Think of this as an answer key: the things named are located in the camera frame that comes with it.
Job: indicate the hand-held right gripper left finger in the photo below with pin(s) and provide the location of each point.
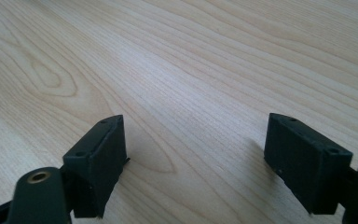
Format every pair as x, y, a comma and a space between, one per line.
98, 165

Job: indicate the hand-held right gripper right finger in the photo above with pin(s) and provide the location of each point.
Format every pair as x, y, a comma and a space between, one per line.
304, 165

